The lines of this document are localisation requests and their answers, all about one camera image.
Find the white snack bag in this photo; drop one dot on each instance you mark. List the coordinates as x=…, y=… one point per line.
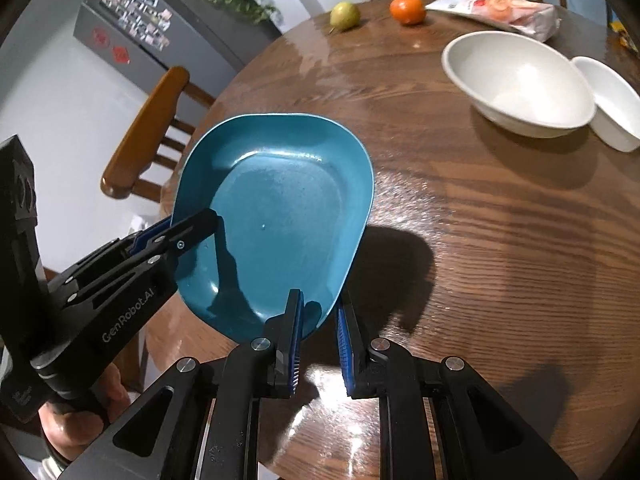
x=536, y=20

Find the medium white bowl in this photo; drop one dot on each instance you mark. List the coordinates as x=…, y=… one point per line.
x=616, y=122

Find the orange tangerine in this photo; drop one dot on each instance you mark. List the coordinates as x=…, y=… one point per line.
x=408, y=12

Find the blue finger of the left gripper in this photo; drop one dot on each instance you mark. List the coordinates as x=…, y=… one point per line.
x=159, y=260
x=147, y=233

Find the large grey-white bowl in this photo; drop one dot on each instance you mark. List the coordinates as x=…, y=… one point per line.
x=519, y=84

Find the person's left hand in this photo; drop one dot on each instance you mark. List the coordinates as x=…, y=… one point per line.
x=71, y=433

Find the grey refrigerator with magnets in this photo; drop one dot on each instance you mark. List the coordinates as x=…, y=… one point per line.
x=143, y=39

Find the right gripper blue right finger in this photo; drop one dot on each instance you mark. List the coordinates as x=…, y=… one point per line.
x=363, y=360

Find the green pear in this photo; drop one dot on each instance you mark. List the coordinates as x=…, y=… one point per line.
x=344, y=16

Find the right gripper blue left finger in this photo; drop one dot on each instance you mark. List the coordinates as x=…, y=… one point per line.
x=285, y=332

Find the wooden chair left side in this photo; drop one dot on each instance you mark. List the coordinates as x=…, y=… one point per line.
x=139, y=149

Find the yellow snack packet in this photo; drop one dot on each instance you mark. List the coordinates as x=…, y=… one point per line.
x=624, y=37

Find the blue oval dish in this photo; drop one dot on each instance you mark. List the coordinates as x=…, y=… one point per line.
x=292, y=193

